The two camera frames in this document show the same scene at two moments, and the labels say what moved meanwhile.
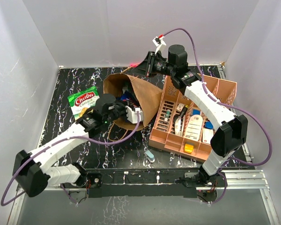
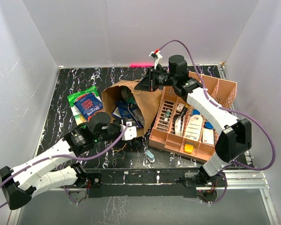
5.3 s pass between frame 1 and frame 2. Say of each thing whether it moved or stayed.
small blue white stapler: stayed
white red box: stayed
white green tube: stayed
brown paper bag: moved
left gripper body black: moved
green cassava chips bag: stayed
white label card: stayed
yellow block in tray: stayed
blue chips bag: moved
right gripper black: moved
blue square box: stayed
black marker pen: stayed
